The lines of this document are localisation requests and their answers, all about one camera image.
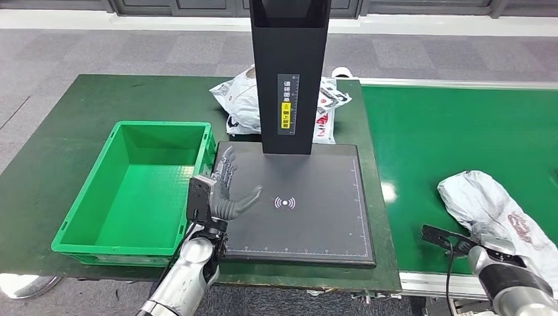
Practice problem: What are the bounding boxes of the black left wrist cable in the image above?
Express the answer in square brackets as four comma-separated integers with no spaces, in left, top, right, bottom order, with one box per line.
[159,220,198,284]

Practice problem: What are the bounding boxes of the black yellow ruler label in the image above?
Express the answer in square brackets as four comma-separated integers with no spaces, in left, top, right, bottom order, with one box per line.
[277,73,300,136]

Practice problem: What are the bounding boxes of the grey plastic mailer parcel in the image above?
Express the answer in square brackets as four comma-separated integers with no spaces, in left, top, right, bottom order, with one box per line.
[437,170,558,284]

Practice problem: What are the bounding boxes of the green plastic crate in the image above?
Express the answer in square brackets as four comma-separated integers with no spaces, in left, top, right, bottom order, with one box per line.
[51,121,218,268]

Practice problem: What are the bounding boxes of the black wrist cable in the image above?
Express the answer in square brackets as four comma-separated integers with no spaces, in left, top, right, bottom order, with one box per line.
[159,220,198,284]
[444,242,457,316]

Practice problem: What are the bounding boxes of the round metal floor base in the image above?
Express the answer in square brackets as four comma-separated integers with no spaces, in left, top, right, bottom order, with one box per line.
[0,273,63,300]

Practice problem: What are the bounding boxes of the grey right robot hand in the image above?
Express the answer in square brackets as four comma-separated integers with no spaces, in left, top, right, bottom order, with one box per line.
[457,237,485,257]

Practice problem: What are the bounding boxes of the green conveyor belt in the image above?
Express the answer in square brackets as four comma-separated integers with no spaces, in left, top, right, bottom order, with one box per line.
[361,86,558,276]

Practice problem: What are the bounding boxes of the black inbound scanner machine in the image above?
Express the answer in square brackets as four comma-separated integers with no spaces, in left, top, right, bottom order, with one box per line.
[213,0,376,268]

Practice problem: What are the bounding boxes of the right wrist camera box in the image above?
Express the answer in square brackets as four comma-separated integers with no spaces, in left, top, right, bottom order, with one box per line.
[420,224,478,256]

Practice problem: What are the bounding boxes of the white printed plastic bag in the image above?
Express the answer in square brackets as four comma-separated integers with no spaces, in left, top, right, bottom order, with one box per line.
[209,65,353,145]

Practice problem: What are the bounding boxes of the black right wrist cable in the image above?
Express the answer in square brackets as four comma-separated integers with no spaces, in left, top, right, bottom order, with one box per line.
[444,242,457,316]

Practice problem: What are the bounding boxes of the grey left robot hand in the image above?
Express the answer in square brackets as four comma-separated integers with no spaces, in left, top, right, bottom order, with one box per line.
[210,145,264,221]

